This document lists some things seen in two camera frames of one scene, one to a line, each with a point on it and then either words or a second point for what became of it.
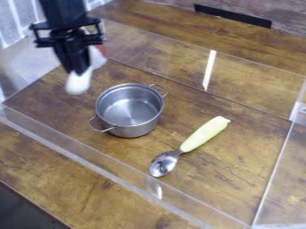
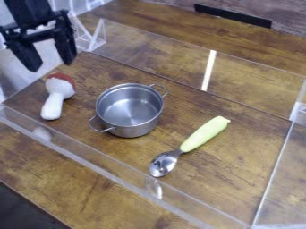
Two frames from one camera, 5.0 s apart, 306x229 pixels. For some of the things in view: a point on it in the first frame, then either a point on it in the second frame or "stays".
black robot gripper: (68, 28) -> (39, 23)
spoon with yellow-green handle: (163, 161) stays
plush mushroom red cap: (76, 84) -> (60, 87)
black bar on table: (233, 15) stays
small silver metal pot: (130, 107) stays
